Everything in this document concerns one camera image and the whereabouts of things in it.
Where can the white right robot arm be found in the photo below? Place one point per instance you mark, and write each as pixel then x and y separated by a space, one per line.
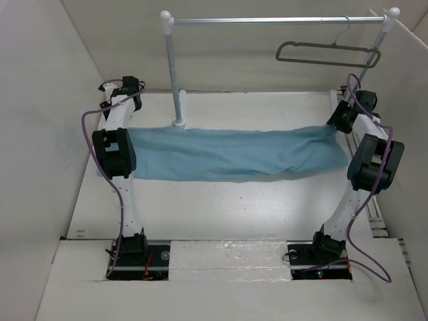
pixel 371 170

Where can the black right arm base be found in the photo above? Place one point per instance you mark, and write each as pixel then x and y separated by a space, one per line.
pixel 307 263

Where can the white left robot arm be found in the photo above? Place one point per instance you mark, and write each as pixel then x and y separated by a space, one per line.
pixel 117 158

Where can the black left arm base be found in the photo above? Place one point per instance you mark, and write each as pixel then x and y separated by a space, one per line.
pixel 154 267

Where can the white clothes rack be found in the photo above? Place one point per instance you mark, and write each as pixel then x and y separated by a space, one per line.
pixel 169 22

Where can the grey clothes hanger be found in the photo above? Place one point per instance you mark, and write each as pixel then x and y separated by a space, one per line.
pixel 330 54

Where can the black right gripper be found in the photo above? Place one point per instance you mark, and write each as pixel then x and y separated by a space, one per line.
pixel 335 118

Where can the light blue trousers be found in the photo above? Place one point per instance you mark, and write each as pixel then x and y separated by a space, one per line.
pixel 176 154

